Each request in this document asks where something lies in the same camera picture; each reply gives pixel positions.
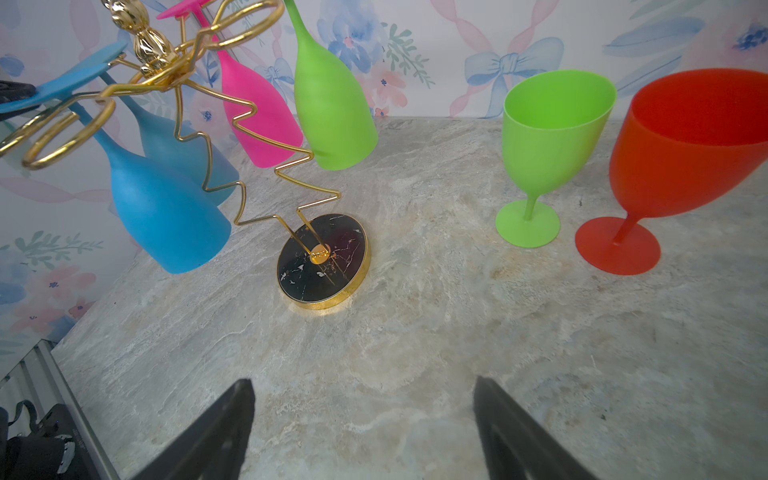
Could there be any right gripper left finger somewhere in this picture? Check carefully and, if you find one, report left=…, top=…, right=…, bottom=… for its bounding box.
left=135, top=378, right=256, bottom=480

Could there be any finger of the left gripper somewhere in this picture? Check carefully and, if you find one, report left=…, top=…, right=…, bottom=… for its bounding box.
left=0, top=80, right=37, bottom=120

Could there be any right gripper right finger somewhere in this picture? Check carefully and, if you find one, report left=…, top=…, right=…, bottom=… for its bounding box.
left=473, top=376, right=596, bottom=480

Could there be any teal blue wine glass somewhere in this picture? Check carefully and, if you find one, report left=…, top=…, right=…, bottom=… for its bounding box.
left=119, top=96, right=239, bottom=206

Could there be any bright blue wine glass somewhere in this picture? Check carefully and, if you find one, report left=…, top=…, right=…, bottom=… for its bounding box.
left=1, top=42, right=231, bottom=274

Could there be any green wine glass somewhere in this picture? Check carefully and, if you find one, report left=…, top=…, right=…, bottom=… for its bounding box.
left=495, top=70, right=617, bottom=248
left=285, top=0, right=378, bottom=171

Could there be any red wine glass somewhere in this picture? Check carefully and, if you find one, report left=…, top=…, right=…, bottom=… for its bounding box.
left=575, top=68, right=767, bottom=275

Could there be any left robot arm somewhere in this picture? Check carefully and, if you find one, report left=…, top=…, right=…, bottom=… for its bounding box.
left=1, top=400, right=75, bottom=479

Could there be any pink wine glass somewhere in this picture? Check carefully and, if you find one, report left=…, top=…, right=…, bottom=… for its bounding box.
left=157, top=0, right=305, bottom=170

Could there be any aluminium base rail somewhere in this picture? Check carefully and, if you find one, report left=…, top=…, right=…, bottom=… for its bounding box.
left=1, top=340, right=118, bottom=479

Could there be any gold wire wine glass rack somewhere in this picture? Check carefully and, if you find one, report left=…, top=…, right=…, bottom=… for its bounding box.
left=0, top=0, right=372, bottom=311

